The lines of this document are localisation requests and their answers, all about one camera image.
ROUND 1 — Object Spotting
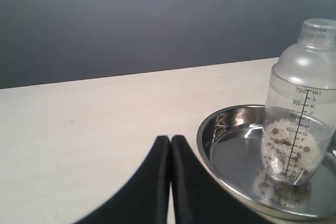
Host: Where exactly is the clear plastic shaker bottle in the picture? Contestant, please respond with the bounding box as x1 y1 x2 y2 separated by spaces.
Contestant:
260 18 335 185

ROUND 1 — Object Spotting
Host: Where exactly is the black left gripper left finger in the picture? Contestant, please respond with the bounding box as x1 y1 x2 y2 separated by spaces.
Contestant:
77 136 170 223

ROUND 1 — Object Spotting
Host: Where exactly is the round stainless steel plate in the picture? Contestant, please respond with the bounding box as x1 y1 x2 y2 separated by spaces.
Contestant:
196 105 335 223

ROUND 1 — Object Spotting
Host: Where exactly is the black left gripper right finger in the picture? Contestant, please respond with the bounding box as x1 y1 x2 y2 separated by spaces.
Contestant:
171 135 270 224

